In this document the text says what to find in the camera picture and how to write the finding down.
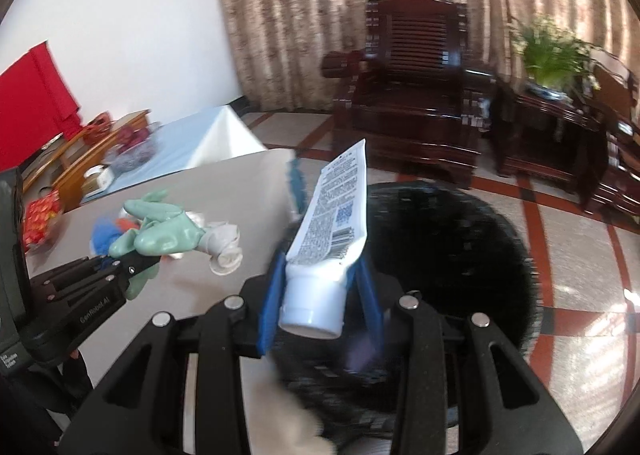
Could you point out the light blue tablecloth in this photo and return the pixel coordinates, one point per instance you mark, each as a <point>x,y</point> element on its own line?
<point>200,135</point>

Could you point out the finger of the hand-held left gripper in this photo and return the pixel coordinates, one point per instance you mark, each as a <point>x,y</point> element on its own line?
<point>95,307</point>
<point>75,272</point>

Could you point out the dark wooden side table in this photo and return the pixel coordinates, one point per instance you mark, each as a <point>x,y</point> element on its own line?
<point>545,135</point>

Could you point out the blue foam net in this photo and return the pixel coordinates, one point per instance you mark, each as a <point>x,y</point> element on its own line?
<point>102,237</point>

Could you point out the dark wooden armchair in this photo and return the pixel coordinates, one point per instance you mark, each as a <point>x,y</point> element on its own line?
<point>620,160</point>
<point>410,100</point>

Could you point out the green rubber glove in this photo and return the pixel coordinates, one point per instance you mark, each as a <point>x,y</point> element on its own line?
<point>165,235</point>

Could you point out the person's dark clothing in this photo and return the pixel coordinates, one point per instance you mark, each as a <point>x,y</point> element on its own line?
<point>35,415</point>

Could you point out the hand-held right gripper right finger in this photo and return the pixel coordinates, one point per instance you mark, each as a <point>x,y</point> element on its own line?
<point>371,302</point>

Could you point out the black trash bin with bag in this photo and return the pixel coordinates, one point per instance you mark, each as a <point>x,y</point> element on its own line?
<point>450,255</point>

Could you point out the patterned beige curtain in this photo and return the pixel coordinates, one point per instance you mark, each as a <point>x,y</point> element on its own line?
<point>310,10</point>

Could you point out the red patterned packet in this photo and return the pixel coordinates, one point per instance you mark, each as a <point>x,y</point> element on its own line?
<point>42,220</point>

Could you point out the orange foam net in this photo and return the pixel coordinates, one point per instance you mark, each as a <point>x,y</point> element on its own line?
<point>125,225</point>

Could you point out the light wooden bench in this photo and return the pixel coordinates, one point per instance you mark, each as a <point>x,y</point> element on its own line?
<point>75,160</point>

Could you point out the white tissue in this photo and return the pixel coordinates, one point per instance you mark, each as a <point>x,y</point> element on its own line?
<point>222,247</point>

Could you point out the red basket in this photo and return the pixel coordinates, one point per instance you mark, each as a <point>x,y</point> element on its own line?
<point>97,127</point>

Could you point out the white squeeze tube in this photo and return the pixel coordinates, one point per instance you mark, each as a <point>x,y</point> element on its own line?
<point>327,230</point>

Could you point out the potted green plant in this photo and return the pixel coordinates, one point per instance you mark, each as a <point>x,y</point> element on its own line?
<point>550,55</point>

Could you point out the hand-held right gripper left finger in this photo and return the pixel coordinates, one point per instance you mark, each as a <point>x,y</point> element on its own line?
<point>272,302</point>

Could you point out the red cloth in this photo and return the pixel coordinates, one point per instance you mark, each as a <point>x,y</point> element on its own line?
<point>32,100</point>

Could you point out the white box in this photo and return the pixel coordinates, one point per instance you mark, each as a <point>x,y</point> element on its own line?
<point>97,180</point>

